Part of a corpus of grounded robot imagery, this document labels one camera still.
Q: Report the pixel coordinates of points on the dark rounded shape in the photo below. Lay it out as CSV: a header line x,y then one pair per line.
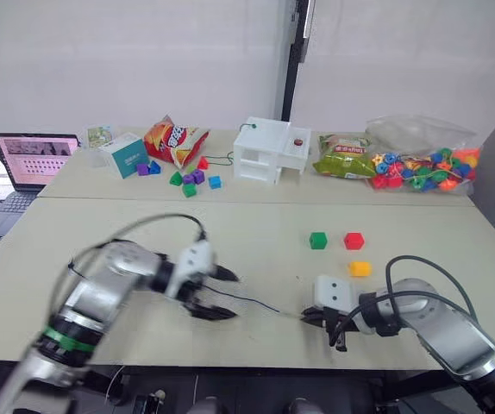
x,y
303,406

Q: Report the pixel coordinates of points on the white model house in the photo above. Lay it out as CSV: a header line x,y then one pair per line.
x,y
269,151

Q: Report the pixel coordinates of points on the illustrated paper card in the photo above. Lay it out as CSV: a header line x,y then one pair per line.
x,y
99,136

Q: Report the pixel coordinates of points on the white and teal box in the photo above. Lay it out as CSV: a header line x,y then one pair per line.
x,y
124,159

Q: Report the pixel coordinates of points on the red triangular block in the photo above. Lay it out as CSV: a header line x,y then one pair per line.
x,y
203,163

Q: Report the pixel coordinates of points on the black vertical post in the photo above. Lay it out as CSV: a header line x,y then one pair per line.
x,y
298,60

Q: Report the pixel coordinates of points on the dark blue lace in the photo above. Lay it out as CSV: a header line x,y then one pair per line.
x,y
252,300

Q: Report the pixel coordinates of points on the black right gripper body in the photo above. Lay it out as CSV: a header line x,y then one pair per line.
x,y
338,325

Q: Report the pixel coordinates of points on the green snack bag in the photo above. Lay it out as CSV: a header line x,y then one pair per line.
x,y
344,159

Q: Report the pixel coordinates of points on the green triangular block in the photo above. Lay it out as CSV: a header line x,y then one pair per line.
x,y
175,178

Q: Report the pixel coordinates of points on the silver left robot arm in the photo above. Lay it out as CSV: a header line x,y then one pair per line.
x,y
96,297

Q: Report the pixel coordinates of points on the red cube block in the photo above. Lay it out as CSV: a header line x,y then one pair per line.
x,y
354,240

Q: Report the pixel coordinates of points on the blue triangular block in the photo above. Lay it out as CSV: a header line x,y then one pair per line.
x,y
154,167

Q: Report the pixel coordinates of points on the yellow block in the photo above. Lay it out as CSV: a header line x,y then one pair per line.
x,y
359,268

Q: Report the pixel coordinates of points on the green lace with bead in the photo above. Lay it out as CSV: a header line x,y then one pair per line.
x,y
230,157

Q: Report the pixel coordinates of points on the blue cube block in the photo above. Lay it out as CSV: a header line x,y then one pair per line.
x,y
215,182

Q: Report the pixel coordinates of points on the red chips bag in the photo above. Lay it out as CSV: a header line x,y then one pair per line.
x,y
174,144

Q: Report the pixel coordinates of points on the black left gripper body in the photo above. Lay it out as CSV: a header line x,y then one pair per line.
x,y
195,290

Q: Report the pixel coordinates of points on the open laptop with pink screen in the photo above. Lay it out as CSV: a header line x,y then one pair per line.
x,y
27,168

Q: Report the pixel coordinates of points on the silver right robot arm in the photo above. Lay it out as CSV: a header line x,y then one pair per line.
x,y
450,328

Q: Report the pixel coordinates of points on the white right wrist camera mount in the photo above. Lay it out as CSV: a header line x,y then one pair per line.
x,y
333,294

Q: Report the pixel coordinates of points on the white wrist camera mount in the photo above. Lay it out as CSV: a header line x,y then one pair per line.
x,y
333,294
193,261

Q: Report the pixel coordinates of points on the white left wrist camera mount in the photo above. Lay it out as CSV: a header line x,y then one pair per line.
x,y
193,261

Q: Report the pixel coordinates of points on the red round button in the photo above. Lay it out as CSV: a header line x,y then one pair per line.
x,y
298,141

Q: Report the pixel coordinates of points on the small green cube block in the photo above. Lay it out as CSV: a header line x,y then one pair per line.
x,y
189,190

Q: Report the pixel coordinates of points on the clear bag of coloured beads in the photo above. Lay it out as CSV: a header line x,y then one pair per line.
x,y
424,159

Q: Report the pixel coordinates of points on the purple cube block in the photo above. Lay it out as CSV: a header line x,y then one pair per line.
x,y
142,169
188,177
198,176

